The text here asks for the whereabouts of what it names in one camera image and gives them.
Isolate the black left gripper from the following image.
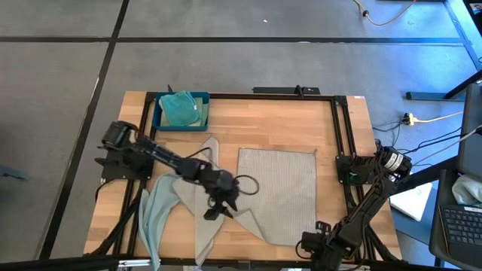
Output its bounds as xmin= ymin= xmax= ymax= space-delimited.
xmin=196 ymin=167 xmax=241 ymax=222

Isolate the light blue microfiber towel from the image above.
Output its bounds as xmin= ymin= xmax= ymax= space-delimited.
xmin=138 ymin=173 xmax=182 ymax=271

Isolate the light green cloth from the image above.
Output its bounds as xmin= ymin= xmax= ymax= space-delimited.
xmin=450 ymin=174 xmax=482 ymax=209

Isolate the white laptop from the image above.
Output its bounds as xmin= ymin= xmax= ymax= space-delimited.
xmin=389 ymin=165 xmax=434 ymax=222

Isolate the black rig crossbeam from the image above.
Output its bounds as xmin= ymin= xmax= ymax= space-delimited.
xmin=0 ymin=254 xmax=464 ymax=271

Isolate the yellow hanging cable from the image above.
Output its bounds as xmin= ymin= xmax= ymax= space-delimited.
xmin=352 ymin=0 xmax=417 ymax=27

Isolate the white floor cable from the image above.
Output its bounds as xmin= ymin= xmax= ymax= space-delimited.
xmin=412 ymin=126 xmax=482 ymax=167

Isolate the black looped gripper cable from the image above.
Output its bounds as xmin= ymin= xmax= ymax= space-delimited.
xmin=233 ymin=174 xmax=261 ymax=196

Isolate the computer keyboard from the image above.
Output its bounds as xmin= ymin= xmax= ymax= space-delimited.
xmin=438 ymin=204 xmax=482 ymax=259

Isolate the black keyboard desk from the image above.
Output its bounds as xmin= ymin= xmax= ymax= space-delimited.
xmin=387 ymin=156 xmax=482 ymax=271

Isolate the black floor cable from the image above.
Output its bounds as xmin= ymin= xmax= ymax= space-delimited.
xmin=376 ymin=126 xmax=463 ymax=159

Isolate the silver aluminium bracket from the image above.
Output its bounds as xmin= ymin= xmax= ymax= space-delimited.
xmin=117 ymin=258 xmax=162 ymax=269

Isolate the yellow power cable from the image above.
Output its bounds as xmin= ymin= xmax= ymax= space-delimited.
xmin=413 ymin=110 xmax=465 ymax=124

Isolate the grey computer monitor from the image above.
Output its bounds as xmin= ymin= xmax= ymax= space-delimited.
xmin=457 ymin=82 xmax=482 ymax=181

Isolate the black mounting bracket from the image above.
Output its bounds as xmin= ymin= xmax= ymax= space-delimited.
xmin=252 ymin=86 xmax=322 ymax=96

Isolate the teal microfiber towel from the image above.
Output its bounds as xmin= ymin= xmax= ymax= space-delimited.
xmin=160 ymin=90 xmax=202 ymax=128

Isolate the teal plastic bin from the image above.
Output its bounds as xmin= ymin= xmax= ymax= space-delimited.
xmin=152 ymin=91 xmax=211 ymax=132

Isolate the dark flat floor object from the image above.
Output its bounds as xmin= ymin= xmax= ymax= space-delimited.
xmin=0 ymin=164 xmax=30 ymax=181

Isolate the grey waffle-weave towel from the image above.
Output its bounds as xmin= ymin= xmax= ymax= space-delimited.
xmin=225 ymin=147 xmax=319 ymax=248
xmin=172 ymin=135 xmax=227 ymax=267

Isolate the black aluminium table frame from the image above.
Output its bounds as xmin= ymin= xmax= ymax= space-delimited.
xmin=84 ymin=91 xmax=404 ymax=271

